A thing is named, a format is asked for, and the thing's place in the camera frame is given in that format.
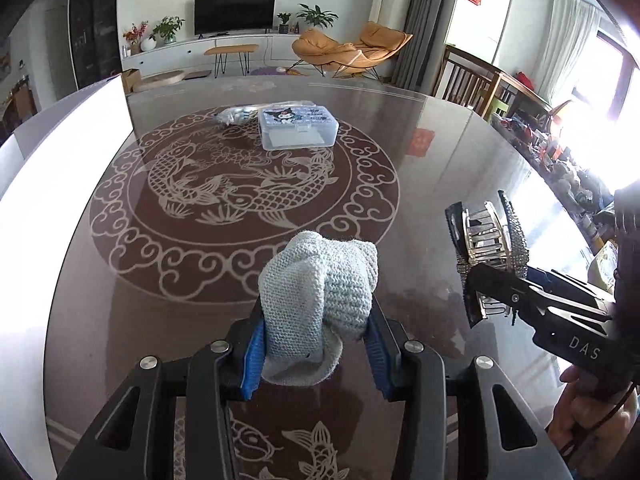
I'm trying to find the person's right hand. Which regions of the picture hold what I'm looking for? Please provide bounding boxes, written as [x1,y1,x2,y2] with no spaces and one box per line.
[546,366,640,461]

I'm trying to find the rhinestone hair clip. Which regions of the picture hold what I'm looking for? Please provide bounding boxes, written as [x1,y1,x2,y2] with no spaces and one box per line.
[445,190,531,328]

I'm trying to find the beige oval pet bed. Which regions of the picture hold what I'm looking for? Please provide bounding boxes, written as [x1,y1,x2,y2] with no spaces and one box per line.
[131,71,186,92]

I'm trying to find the tall dark glass cabinet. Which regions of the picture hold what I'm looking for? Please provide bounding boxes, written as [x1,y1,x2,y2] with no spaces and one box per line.
[67,0,123,88]

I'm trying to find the grey curtain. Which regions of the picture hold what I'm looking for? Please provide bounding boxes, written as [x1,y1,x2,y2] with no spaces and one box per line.
[390,0,453,92]

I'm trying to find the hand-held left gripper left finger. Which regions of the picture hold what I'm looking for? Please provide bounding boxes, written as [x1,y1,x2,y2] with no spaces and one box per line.
[57,305,266,480]

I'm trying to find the white cardboard box container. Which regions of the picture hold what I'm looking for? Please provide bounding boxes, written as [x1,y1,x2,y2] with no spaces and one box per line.
[0,74,133,441]

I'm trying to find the white sheer curtain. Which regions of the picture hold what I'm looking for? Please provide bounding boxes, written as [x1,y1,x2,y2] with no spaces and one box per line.
[537,0,603,111]

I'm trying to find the black cable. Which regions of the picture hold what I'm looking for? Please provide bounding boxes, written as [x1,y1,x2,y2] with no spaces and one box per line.
[560,382,640,458]

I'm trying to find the large-leaf green potted plant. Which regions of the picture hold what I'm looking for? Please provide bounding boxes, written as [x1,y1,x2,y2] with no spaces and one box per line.
[296,4,340,30]

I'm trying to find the orange lounge rocking chair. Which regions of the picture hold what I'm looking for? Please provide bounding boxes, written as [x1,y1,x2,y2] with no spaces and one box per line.
[291,21,415,80]

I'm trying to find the clear plastic case cartoon print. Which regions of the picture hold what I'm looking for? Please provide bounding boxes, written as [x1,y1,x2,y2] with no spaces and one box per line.
[257,102,340,151]

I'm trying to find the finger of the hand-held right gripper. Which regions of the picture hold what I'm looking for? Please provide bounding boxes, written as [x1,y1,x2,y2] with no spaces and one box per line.
[527,267,613,306]
[470,262,613,331]

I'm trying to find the cluttered sideboard items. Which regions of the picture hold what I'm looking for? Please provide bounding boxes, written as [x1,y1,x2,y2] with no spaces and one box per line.
[492,102,623,271]

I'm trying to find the wooden stool with hairpin legs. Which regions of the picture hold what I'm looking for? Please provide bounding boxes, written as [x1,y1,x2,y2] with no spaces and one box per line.
[204,44,261,78]

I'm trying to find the dark wooden slatted chair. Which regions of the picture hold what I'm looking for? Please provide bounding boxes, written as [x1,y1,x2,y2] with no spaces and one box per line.
[432,44,551,118]

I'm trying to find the bushy green potted plant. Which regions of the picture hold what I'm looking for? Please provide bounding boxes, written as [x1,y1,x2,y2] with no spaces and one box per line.
[150,16,186,45]

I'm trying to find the black flat television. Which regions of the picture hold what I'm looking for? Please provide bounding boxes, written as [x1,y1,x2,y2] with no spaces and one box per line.
[193,0,277,36]

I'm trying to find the white television cabinet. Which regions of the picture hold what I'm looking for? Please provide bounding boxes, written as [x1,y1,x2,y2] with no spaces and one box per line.
[122,30,311,78]

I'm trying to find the grey knitted sock bundle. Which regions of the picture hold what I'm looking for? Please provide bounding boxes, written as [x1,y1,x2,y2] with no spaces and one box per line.
[258,231,379,388]

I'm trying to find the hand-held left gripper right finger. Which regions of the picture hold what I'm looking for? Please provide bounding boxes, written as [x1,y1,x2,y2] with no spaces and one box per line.
[365,310,573,480]

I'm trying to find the red flower arrangement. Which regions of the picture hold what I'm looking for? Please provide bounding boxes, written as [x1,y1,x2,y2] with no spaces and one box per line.
[122,21,150,56]

